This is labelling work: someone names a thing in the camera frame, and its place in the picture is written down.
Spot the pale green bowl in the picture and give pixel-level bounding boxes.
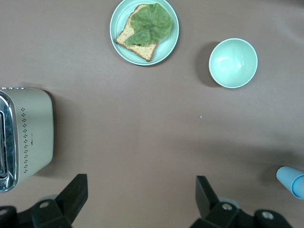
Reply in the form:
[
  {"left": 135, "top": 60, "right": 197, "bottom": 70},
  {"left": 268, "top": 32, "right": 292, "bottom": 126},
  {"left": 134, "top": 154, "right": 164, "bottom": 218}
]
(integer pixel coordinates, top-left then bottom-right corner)
[{"left": 209, "top": 38, "right": 258, "bottom": 89}]

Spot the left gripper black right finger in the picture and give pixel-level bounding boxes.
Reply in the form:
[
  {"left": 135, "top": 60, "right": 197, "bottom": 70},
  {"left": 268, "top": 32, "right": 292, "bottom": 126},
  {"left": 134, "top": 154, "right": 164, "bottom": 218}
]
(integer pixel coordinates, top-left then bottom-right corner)
[{"left": 190, "top": 175, "right": 293, "bottom": 228}]

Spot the blue plastic cup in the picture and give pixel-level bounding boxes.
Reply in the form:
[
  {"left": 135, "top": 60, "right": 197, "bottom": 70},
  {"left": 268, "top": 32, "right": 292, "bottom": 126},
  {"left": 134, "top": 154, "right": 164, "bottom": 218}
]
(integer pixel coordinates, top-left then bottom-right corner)
[{"left": 276, "top": 166, "right": 304, "bottom": 199}]

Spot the beige chrome toaster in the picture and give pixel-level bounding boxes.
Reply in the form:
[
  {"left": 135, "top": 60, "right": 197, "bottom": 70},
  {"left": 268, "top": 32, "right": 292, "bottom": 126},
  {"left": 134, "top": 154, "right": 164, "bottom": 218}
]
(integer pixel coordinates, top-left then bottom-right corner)
[{"left": 0, "top": 86, "right": 54, "bottom": 193}]

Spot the pale green plate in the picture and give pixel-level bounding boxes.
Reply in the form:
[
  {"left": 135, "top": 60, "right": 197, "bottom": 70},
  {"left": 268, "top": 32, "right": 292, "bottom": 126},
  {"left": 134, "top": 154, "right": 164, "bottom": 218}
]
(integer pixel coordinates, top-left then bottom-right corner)
[{"left": 109, "top": 0, "right": 180, "bottom": 67}]

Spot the brown bread slice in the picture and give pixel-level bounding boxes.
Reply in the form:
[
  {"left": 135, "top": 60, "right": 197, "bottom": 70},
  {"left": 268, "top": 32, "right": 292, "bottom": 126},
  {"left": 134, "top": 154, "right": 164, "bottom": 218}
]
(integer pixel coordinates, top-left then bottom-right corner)
[{"left": 114, "top": 3, "right": 159, "bottom": 63}]

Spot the brown table cover cloth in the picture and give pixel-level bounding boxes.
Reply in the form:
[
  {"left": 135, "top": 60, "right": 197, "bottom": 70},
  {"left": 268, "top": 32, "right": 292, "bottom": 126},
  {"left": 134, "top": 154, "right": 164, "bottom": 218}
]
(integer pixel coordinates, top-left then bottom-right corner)
[{"left": 0, "top": 0, "right": 304, "bottom": 228}]

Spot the green lettuce leaf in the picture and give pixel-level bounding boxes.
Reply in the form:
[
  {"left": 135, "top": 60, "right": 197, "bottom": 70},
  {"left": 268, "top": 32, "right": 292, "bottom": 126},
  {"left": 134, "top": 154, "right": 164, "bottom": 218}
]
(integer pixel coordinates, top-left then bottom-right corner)
[{"left": 124, "top": 2, "right": 173, "bottom": 47}]

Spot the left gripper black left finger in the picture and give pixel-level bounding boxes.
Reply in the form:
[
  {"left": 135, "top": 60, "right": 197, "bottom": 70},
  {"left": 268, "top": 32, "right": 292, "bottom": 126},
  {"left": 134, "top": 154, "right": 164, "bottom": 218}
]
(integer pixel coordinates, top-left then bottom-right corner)
[{"left": 0, "top": 173, "right": 88, "bottom": 228}]

